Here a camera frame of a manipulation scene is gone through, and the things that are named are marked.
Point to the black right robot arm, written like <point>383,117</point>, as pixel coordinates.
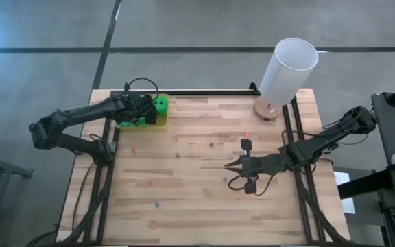
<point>324,137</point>

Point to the yellow translucent plastic bin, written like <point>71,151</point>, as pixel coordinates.
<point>161,121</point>

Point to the teal foam die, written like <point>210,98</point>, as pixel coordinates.
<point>129,124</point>

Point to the white shade table lamp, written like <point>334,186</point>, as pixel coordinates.
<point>286,75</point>

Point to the black beam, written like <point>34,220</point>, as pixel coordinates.
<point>365,183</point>

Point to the green foam die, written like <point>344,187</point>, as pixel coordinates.
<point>165,103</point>

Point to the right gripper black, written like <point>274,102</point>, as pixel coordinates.
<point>266,164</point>

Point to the grey metal stand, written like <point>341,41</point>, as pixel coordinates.
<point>9,165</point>

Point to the white paper sheet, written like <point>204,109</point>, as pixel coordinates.
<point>342,178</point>

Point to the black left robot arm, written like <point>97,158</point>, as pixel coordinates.
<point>81,111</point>

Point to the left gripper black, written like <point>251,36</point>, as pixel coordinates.
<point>135,108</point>

